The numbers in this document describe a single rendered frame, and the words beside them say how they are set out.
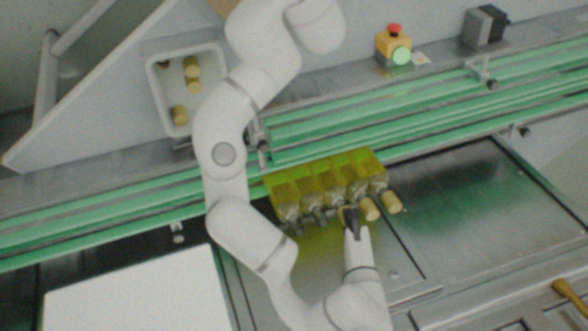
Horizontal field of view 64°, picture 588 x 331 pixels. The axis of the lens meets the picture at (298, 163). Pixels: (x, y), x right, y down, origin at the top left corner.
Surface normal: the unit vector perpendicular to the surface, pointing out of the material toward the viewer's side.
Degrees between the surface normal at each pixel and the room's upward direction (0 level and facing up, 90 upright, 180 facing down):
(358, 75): 90
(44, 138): 0
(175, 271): 90
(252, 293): 90
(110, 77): 0
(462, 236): 91
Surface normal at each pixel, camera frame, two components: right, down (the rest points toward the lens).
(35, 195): -0.06, -0.74
